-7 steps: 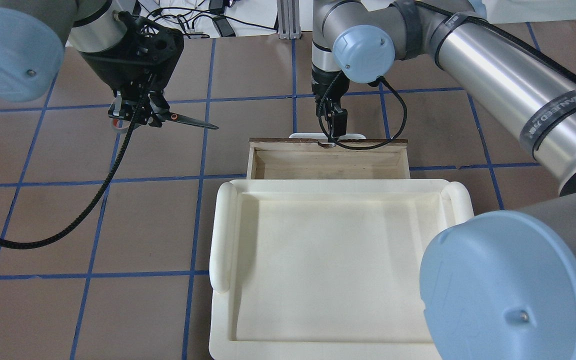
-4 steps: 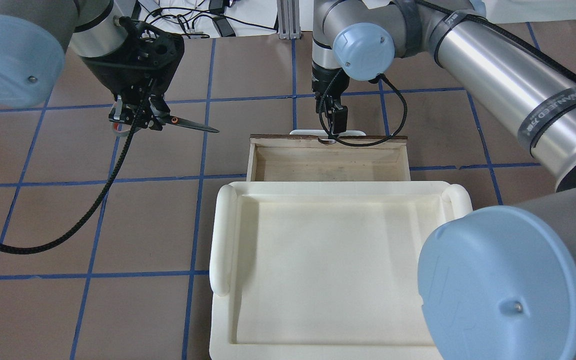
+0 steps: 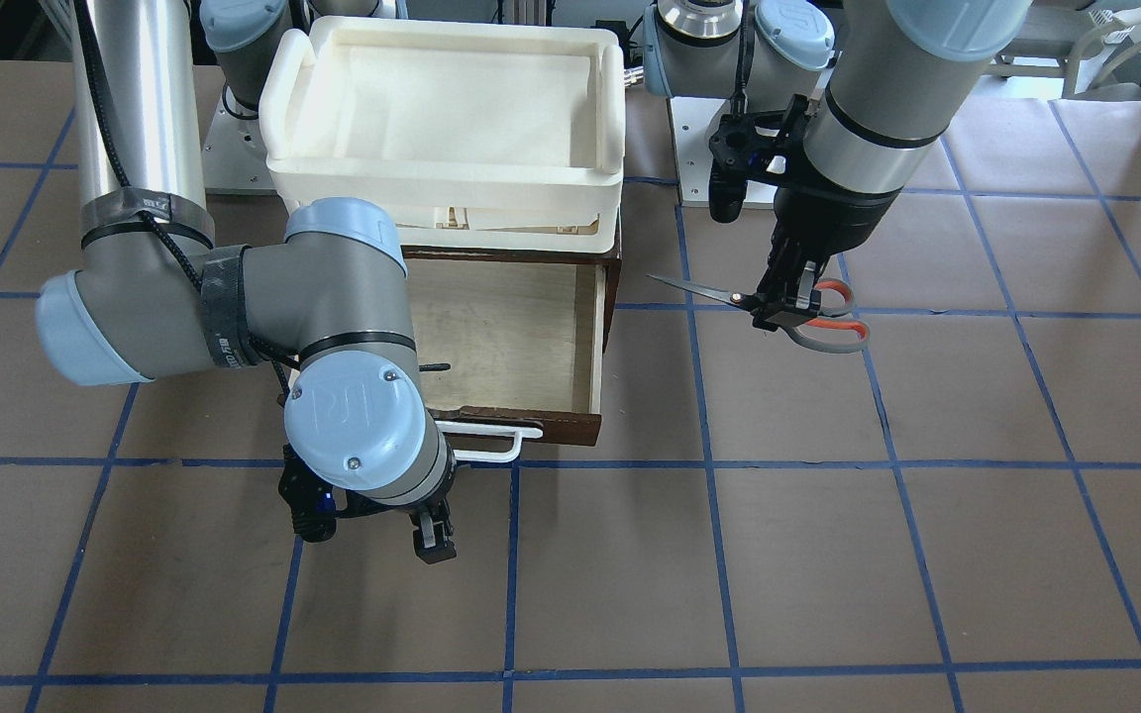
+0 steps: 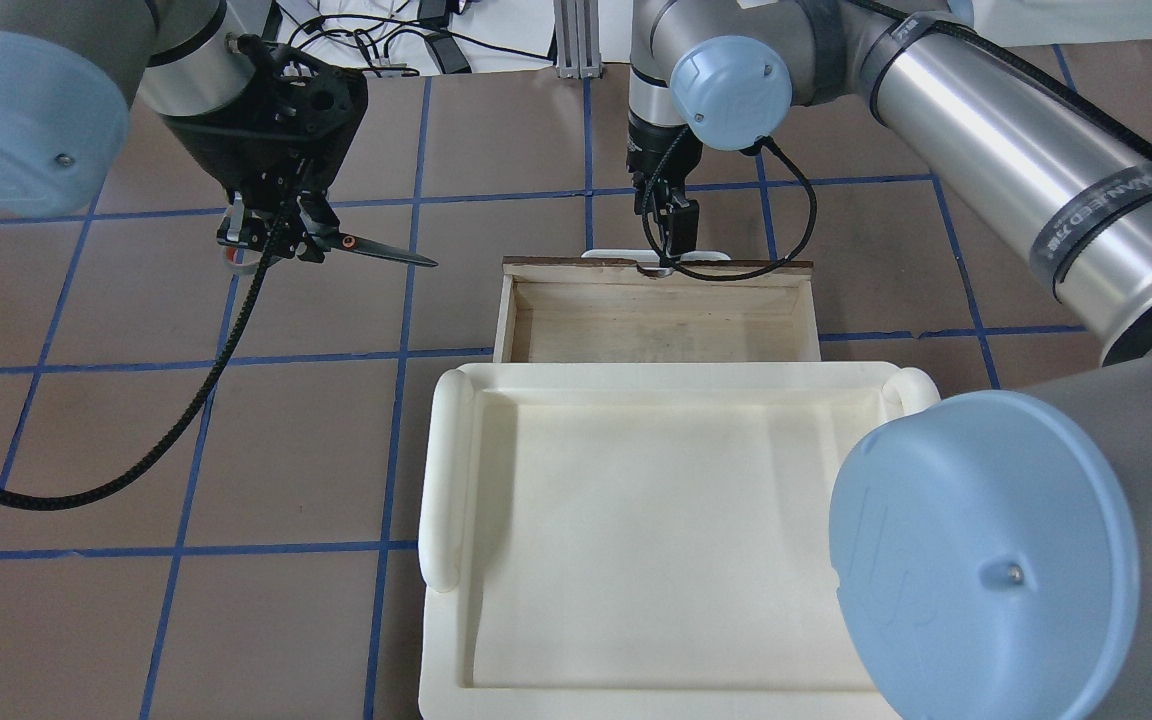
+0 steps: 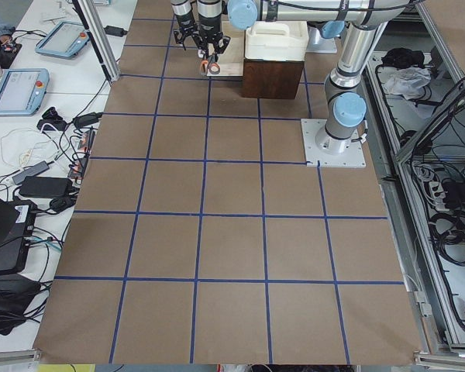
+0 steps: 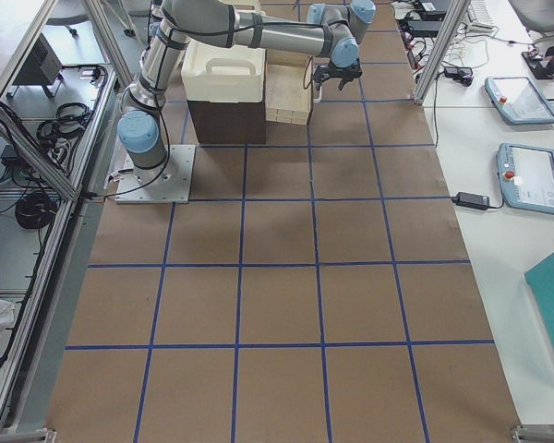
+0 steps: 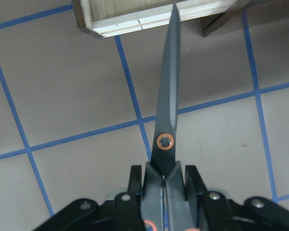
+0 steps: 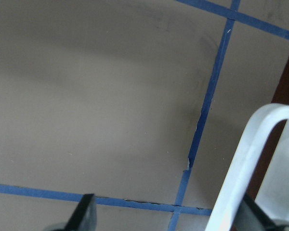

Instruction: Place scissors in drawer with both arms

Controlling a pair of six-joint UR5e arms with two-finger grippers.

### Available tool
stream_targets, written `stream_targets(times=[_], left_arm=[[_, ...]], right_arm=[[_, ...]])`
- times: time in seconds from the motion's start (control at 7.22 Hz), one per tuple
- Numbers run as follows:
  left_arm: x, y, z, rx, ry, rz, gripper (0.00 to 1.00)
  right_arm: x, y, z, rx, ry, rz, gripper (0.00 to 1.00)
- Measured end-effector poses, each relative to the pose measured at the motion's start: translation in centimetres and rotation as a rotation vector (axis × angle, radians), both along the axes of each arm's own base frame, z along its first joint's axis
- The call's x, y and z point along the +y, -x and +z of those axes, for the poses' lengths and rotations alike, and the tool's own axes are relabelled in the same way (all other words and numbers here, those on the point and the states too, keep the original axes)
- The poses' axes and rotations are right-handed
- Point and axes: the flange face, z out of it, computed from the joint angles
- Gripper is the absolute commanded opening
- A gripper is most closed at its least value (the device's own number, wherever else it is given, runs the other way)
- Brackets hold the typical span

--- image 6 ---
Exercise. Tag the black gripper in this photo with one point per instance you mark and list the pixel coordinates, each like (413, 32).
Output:
(341, 73)

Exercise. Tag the dark wooden drawer cabinet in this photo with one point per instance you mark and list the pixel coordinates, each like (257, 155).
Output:
(224, 123)

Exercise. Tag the black electronics box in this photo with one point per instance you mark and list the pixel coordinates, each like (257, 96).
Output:
(42, 67)

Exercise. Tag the aluminium frame post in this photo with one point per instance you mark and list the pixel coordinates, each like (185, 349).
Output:
(448, 30)

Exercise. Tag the black power adapter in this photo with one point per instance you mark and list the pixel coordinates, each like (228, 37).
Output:
(471, 201)

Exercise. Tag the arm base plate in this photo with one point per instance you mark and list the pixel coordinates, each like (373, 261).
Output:
(167, 184)

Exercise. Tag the lower teach pendant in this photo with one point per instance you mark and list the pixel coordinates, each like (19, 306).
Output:
(526, 177)

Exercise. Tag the teach pendant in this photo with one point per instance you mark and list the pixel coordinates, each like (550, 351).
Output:
(526, 177)
(519, 101)

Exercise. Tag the white drawer handle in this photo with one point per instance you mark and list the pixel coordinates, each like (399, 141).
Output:
(318, 94)

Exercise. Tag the upper teach pendant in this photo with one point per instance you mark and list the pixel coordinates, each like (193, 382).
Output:
(519, 101)

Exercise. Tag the white plastic tray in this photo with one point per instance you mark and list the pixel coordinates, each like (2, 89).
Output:
(211, 71)

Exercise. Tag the brown wooden drawer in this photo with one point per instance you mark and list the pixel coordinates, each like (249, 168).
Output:
(289, 93)

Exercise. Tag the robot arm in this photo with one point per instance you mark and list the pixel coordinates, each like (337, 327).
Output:
(330, 32)

